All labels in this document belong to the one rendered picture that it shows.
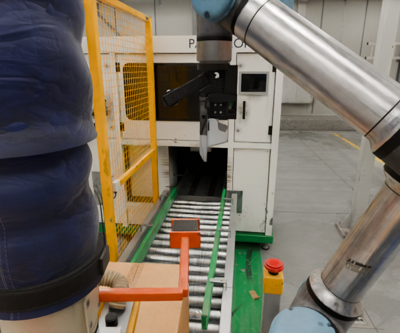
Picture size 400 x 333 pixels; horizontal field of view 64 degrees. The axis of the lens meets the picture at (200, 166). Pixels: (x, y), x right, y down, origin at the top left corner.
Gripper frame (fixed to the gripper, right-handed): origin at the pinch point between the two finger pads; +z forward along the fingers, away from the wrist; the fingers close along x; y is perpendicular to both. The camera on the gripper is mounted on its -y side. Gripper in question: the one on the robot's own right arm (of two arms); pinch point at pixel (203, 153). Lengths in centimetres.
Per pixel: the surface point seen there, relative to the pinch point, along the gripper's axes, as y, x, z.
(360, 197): 148, 245, 110
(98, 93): -63, 100, -6
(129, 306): -17.8, -8.5, 37.0
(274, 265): 24, 28, 48
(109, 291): -18.6, -17.3, 25.5
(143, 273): -25, 32, 57
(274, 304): 25, 26, 63
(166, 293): -6.8, -17.0, 25.7
